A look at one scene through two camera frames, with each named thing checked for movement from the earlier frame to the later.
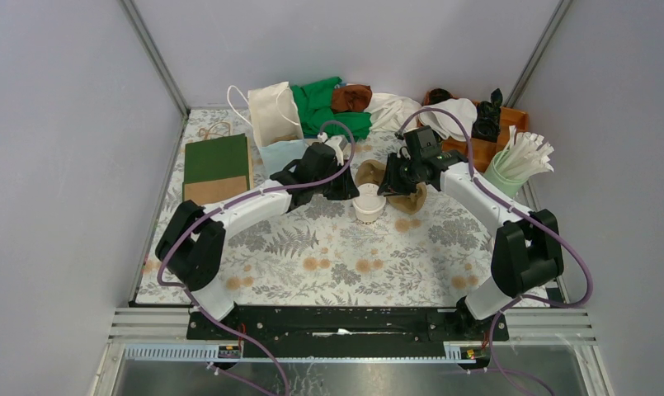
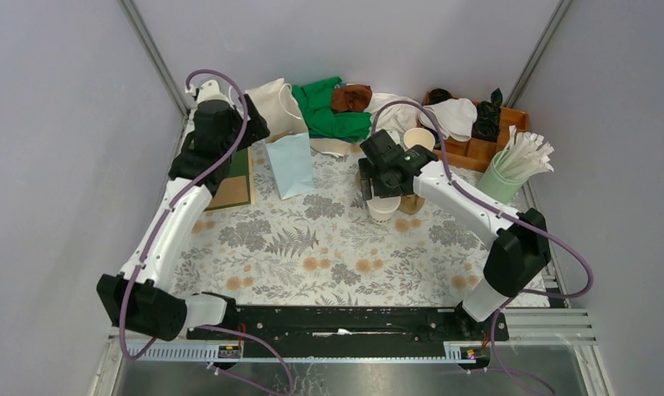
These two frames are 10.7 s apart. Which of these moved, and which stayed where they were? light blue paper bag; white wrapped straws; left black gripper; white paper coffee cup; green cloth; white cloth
Moved: white paper coffee cup; left black gripper
Stayed: light blue paper bag; white wrapped straws; green cloth; white cloth
